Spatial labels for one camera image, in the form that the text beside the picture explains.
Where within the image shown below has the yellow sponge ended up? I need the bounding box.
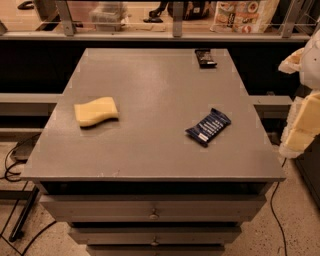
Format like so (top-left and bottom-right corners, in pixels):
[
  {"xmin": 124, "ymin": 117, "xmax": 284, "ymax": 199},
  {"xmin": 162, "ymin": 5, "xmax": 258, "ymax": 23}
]
[{"xmin": 74, "ymin": 97, "xmax": 119, "ymax": 127}]

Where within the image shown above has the drawer knob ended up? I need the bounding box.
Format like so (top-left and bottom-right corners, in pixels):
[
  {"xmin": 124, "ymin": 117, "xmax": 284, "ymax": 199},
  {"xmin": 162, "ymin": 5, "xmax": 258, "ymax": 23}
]
[
  {"xmin": 149, "ymin": 209, "xmax": 159, "ymax": 220},
  {"xmin": 150, "ymin": 237, "xmax": 159, "ymax": 246}
]

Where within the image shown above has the printed food package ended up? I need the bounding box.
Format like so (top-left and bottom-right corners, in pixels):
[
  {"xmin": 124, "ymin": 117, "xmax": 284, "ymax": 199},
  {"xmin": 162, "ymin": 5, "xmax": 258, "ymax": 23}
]
[{"xmin": 210, "ymin": 0, "xmax": 280, "ymax": 33}]

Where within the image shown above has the grey metal railing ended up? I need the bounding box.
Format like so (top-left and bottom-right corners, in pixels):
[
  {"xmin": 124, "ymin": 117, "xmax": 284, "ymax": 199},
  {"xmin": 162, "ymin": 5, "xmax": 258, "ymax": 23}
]
[{"xmin": 0, "ymin": 0, "xmax": 320, "ymax": 42}]

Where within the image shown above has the grey drawer cabinet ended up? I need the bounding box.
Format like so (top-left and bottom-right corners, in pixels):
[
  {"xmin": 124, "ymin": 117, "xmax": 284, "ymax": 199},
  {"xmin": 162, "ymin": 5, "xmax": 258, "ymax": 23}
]
[{"xmin": 22, "ymin": 49, "xmax": 285, "ymax": 256}]

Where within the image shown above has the black remote control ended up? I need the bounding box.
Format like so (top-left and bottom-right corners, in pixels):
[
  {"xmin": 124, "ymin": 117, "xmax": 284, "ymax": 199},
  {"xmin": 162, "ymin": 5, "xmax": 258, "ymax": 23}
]
[{"xmin": 195, "ymin": 49, "xmax": 217, "ymax": 68}]

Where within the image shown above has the black metal stand leg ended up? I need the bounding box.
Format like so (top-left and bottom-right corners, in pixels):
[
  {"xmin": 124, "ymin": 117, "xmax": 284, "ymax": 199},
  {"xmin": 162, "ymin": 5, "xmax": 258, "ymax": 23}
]
[{"xmin": 9, "ymin": 186, "xmax": 39, "ymax": 242}]

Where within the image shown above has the black cables left floor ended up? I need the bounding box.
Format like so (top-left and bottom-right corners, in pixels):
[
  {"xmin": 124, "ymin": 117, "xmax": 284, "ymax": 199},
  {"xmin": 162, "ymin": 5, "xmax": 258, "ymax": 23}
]
[{"xmin": 0, "ymin": 133, "xmax": 58, "ymax": 256}]

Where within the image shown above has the top drawer knob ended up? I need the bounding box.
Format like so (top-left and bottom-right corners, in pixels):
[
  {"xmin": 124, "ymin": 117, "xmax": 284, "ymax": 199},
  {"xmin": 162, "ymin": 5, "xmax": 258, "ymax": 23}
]
[{"xmin": 149, "ymin": 209, "xmax": 159, "ymax": 220}]

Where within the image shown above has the grey power adapter box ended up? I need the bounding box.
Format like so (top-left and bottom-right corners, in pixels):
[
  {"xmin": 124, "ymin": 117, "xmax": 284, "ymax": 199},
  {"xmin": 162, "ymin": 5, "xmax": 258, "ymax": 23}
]
[{"xmin": 10, "ymin": 135, "xmax": 39, "ymax": 162}]

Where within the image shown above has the blue snack wrapper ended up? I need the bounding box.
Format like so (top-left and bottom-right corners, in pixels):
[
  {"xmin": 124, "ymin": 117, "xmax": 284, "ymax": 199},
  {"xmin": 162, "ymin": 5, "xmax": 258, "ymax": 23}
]
[{"xmin": 185, "ymin": 108, "xmax": 231, "ymax": 147}]

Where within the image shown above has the black power cable right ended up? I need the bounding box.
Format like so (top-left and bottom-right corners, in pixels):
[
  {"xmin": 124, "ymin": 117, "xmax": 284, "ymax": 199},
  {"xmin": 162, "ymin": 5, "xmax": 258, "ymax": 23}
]
[{"xmin": 269, "ymin": 158, "xmax": 289, "ymax": 256}]

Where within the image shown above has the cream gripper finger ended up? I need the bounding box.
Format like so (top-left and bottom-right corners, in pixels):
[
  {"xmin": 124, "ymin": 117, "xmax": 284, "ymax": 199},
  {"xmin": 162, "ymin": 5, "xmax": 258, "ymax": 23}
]
[
  {"xmin": 279, "ymin": 92, "xmax": 320, "ymax": 159},
  {"xmin": 278, "ymin": 48, "xmax": 304, "ymax": 74}
]

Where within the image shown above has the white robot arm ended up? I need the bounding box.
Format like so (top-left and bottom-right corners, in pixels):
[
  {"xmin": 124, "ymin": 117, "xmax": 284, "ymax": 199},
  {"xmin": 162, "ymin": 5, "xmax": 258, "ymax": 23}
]
[{"xmin": 278, "ymin": 31, "xmax": 320, "ymax": 159}]

